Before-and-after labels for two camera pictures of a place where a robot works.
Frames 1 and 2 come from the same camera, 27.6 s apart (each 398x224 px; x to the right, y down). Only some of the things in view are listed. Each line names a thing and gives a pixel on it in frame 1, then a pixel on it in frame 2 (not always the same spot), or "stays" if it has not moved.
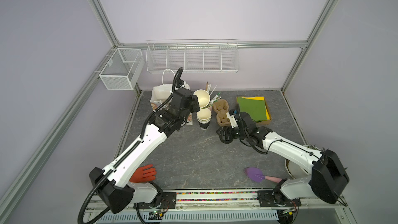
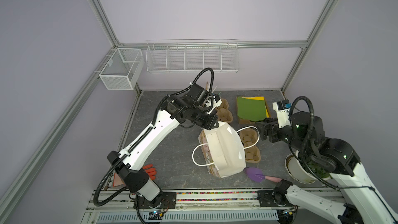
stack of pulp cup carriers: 220,107 stays
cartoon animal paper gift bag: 160,94 to 223,149
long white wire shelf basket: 193,56 stays
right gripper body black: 238,135 to 276,134
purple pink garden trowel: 257,175 stays
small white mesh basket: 122,70 stays
